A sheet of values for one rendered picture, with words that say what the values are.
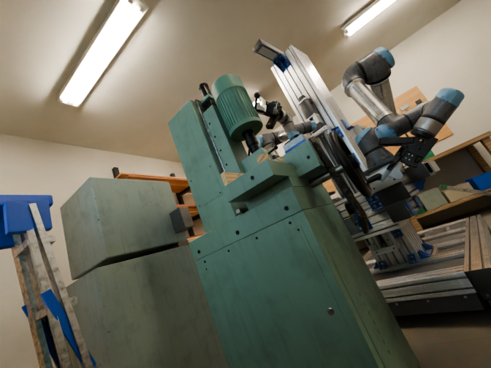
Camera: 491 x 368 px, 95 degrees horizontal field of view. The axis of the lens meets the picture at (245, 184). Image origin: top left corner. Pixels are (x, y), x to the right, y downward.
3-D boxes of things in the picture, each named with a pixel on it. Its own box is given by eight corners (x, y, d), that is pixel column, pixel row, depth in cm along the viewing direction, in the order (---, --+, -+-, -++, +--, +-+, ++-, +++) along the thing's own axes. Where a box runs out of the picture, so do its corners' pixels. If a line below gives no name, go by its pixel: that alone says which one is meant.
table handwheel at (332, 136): (345, 152, 69) (331, 117, 92) (291, 182, 79) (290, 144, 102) (386, 209, 80) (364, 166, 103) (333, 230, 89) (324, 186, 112)
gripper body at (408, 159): (416, 169, 77) (440, 136, 74) (390, 157, 82) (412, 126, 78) (414, 170, 84) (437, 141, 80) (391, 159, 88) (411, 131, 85)
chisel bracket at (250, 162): (268, 162, 103) (261, 147, 105) (245, 177, 110) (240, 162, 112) (275, 163, 109) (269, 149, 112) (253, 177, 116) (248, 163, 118)
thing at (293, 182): (293, 186, 79) (288, 176, 80) (248, 210, 89) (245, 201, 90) (324, 187, 112) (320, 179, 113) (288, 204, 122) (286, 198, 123)
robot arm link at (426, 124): (420, 115, 77) (419, 120, 84) (411, 127, 78) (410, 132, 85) (445, 123, 73) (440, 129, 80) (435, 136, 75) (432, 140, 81)
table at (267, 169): (299, 158, 66) (291, 142, 67) (226, 203, 81) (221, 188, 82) (342, 171, 116) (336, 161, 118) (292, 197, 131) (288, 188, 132)
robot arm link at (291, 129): (307, 132, 143) (299, 118, 146) (292, 136, 139) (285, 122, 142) (302, 139, 150) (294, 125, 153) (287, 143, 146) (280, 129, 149)
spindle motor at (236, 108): (250, 117, 103) (226, 66, 111) (224, 139, 111) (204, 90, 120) (269, 126, 117) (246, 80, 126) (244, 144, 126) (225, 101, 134)
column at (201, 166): (237, 220, 103) (188, 98, 123) (205, 238, 114) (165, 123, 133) (261, 216, 121) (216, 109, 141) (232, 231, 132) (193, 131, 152)
